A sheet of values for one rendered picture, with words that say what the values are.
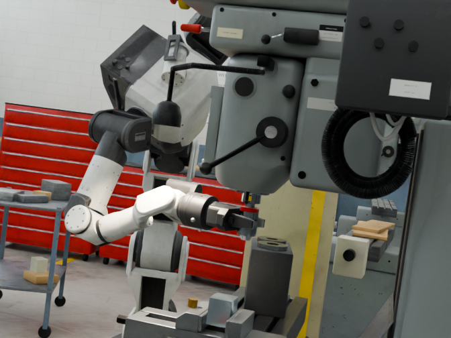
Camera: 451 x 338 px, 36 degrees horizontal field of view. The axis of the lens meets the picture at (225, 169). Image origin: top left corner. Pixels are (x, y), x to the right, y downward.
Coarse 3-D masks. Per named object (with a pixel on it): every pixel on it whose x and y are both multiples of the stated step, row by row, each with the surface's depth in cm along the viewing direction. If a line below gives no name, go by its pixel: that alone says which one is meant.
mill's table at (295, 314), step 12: (240, 288) 228; (240, 300) 212; (288, 300) 225; (300, 300) 222; (288, 312) 205; (300, 312) 208; (264, 324) 189; (276, 324) 191; (288, 324) 192; (300, 324) 214; (288, 336) 185
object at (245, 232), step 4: (240, 212) 166; (244, 212) 166; (248, 212) 165; (244, 216) 165; (248, 216) 165; (252, 216) 165; (256, 216) 166; (256, 220) 167; (256, 224) 167; (240, 228) 166; (244, 228) 166; (256, 228) 167; (240, 232) 166; (244, 232) 166; (248, 232) 166; (252, 232) 166; (248, 236) 166; (252, 236) 166
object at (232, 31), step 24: (216, 24) 156; (240, 24) 155; (264, 24) 154; (288, 24) 152; (312, 24) 151; (336, 24) 150; (216, 48) 159; (240, 48) 156; (264, 48) 154; (288, 48) 152; (312, 48) 151; (336, 48) 150
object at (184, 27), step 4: (184, 24) 180; (188, 24) 180; (192, 24) 180; (196, 24) 180; (184, 28) 180; (188, 28) 180; (192, 28) 179; (196, 28) 179; (200, 28) 179; (204, 28) 179; (208, 28) 179; (192, 32) 180; (196, 32) 180; (200, 32) 180
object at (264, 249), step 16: (256, 240) 214; (272, 240) 209; (256, 256) 197; (272, 256) 196; (288, 256) 196; (256, 272) 197; (272, 272) 197; (288, 272) 196; (256, 288) 197; (272, 288) 197; (288, 288) 197; (256, 304) 197; (272, 304) 197
